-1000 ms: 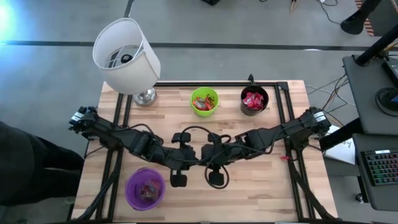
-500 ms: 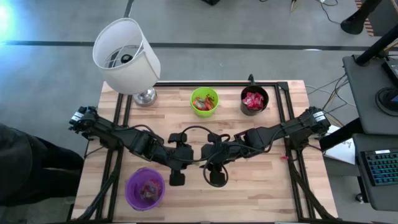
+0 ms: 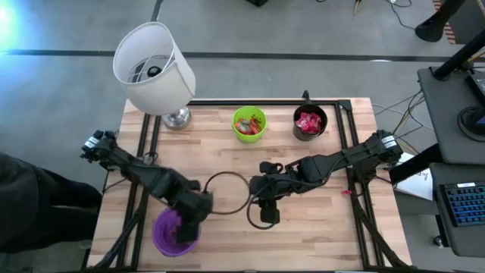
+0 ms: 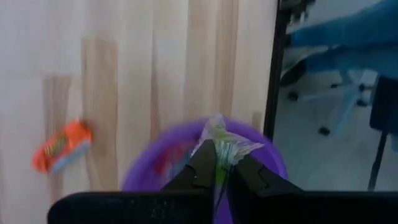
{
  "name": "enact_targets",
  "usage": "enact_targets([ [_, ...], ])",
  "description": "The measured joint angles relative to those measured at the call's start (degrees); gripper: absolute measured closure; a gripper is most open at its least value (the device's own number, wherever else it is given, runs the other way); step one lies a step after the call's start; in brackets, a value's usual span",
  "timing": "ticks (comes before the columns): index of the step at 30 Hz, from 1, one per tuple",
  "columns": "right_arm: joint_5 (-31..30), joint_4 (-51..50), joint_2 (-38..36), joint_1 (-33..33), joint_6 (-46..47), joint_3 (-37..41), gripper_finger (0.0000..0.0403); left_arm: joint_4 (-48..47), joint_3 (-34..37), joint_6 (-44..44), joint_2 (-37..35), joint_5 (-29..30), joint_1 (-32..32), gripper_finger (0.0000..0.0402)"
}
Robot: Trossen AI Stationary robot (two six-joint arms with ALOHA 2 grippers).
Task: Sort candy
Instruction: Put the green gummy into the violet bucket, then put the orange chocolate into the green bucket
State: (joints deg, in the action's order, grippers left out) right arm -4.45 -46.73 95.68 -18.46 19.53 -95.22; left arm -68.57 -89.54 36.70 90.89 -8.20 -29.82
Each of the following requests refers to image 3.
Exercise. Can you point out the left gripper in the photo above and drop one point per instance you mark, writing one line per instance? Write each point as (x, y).
(195, 208)

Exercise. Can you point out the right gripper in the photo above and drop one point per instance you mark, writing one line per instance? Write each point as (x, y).
(271, 187)

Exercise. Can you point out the green candy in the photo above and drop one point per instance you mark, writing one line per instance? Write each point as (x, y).
(250, 122)
(174, 230)

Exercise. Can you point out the red Skittles packet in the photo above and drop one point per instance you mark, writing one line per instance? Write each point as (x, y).
(305, 122)

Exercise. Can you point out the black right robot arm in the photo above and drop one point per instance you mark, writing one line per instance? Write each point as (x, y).
(341, 159)

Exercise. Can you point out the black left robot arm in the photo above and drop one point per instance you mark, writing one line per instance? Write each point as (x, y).
(140, 174)

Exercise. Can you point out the purple plastic bucket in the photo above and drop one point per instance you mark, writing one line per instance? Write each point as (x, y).
(161, 239)

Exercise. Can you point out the black plastic bucket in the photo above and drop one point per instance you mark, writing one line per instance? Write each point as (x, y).
(299, 134)

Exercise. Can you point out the green plastic bucket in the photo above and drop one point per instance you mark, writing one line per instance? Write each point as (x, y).
(238, 135)

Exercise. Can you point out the white shade table lamp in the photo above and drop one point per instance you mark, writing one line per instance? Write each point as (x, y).
(163, 91)

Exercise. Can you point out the black desk leg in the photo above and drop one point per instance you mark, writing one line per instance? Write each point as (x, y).
(415, 167)

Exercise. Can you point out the white paper sheet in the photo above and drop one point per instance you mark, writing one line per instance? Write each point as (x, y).
(417, 184)

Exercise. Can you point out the person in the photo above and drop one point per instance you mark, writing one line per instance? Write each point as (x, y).
(30, 204)

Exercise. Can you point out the black caster wheel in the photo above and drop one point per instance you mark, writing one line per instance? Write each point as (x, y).
(438, 241)

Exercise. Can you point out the grey desk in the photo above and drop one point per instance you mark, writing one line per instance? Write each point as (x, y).
(454, 239)
(443, 106)

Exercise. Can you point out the black backlit keyboard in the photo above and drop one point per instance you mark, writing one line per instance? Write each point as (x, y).
(466, 204)

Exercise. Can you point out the black round stand base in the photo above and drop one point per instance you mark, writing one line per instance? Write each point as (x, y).
(470, 121)

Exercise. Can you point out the person's leg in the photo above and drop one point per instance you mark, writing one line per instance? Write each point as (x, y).
(432, 28)

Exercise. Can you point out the black diagonal pole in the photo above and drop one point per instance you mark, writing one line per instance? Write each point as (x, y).
(460, 57)

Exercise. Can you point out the red white striped rug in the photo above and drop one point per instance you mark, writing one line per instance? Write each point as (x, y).
(450, 34)

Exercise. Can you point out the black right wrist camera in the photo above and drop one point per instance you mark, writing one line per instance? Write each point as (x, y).
(271, 168)

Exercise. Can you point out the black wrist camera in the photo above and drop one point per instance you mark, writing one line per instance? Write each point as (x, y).
(271, 168)
(190, 185)

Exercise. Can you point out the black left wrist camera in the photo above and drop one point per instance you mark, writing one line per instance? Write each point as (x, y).
(190, 185)

